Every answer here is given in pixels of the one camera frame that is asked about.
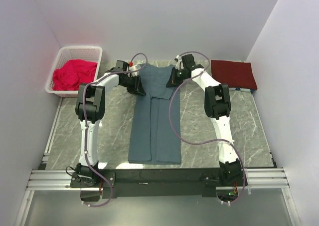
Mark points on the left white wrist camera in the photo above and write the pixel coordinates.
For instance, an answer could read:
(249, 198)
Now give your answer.
(134, 69)

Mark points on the aluminium rail frame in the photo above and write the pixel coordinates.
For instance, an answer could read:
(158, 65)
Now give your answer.
(58, 180)

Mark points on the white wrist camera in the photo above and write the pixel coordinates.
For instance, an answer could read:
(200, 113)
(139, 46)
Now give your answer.
(179, 64)
(134, 69)

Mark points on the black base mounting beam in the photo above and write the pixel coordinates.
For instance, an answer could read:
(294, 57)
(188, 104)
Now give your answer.
(163, 182)

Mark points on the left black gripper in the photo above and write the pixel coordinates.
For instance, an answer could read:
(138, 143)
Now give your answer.
(137, 89)

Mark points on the blue-grey t-shirt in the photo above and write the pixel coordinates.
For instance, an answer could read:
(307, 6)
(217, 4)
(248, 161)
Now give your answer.
(155, 126)

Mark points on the crumpled pink-red t-shirt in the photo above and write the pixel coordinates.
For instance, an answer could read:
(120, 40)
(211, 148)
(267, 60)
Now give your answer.
(72, 74)

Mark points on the folded dark red t-shirt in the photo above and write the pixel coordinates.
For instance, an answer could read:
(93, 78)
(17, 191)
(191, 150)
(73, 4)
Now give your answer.
(235, 74)

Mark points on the white plastic laundry basket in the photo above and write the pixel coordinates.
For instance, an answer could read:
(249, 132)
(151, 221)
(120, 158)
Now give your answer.
(87, 53)

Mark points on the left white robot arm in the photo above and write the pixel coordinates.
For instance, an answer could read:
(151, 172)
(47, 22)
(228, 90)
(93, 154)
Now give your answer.
(91, 106)

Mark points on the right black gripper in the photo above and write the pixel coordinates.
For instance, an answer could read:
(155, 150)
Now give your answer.
(173, 82)

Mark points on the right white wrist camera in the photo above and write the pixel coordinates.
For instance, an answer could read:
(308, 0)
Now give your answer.
(179, 64)

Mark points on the folded white blue t-shirt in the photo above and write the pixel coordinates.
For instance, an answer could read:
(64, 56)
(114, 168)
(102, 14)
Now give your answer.
(242, 89)

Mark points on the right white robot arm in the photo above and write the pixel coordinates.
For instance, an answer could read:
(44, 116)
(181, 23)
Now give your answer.
(217, 107)

